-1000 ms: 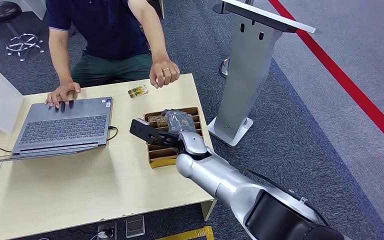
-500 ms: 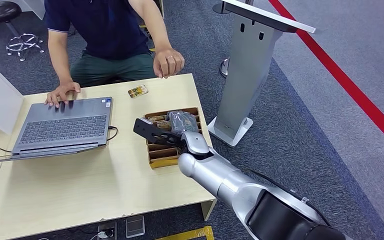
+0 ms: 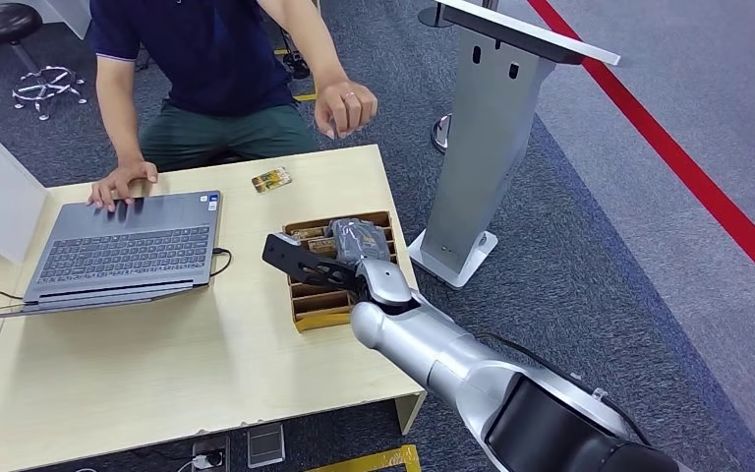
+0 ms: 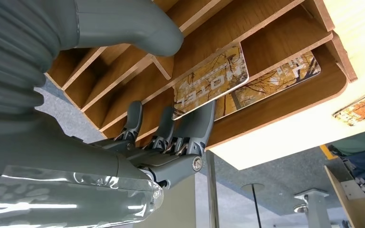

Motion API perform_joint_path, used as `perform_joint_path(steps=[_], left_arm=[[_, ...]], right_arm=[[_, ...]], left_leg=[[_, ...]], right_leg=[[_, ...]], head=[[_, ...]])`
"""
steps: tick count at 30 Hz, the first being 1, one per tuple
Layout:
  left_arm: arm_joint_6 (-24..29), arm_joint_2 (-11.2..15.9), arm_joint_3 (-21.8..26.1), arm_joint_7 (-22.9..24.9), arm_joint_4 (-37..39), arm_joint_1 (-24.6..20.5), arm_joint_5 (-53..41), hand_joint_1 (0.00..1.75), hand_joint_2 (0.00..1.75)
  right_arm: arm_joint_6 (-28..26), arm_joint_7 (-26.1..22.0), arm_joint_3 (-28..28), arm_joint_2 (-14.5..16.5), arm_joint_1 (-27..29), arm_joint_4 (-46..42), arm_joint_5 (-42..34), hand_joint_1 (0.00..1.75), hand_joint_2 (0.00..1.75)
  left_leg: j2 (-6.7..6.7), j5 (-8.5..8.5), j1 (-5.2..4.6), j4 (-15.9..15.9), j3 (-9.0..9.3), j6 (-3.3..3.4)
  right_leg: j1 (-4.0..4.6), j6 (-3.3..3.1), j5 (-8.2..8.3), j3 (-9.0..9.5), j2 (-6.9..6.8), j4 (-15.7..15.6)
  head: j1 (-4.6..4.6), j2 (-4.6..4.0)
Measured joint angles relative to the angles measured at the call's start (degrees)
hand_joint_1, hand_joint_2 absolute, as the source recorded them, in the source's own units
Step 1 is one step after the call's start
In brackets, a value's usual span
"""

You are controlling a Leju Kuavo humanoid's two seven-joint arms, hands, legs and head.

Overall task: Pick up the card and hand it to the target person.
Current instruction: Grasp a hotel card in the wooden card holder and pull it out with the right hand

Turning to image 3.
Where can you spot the person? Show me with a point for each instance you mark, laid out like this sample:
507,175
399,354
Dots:
214,58

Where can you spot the yellow floor tape strip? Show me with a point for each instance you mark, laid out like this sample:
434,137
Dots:
377,461

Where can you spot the brown slotted card box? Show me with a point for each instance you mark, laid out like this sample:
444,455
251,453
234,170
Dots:
319,306

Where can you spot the person's left forearm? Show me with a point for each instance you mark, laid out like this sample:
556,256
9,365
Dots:
306,39

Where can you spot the grey laptop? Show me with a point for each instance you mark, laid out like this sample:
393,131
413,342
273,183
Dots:
123,251

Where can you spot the grey floor box cover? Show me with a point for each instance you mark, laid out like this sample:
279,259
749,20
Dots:
265,445

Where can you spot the round chrome floor base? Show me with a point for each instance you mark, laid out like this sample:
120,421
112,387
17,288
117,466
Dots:
441,133

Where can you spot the white cabinet panel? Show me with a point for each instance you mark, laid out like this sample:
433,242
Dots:
71,13

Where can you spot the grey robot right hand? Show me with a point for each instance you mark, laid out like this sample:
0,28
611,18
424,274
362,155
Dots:
361,241

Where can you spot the red floor tape line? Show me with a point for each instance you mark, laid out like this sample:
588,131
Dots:
677,156

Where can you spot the person's right forearm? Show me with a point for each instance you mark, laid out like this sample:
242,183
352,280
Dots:
123,130

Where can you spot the black stool with chrome base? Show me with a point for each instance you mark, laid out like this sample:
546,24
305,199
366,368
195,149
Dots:
6,26

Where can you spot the silver kiosk stand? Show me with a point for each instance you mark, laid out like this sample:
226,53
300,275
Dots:
488,143

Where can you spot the printed brown card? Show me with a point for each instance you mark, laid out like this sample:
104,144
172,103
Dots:
322,246
271,180
309,232

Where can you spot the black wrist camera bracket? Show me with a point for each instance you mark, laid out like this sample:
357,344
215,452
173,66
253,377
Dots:
306,264

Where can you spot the short yellow floor tape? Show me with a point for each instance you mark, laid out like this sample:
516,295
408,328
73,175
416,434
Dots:
304,98

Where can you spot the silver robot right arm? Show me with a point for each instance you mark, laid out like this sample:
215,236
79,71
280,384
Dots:
442,352

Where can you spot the person's left hand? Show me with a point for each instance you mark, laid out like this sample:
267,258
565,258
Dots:
345,107

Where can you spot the person's right hand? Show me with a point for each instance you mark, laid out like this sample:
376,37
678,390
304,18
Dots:
120,182

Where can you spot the dark round floor base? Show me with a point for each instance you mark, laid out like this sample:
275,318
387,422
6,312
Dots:
433,16

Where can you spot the black floor power socket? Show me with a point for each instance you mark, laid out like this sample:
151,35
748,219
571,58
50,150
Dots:
211,456

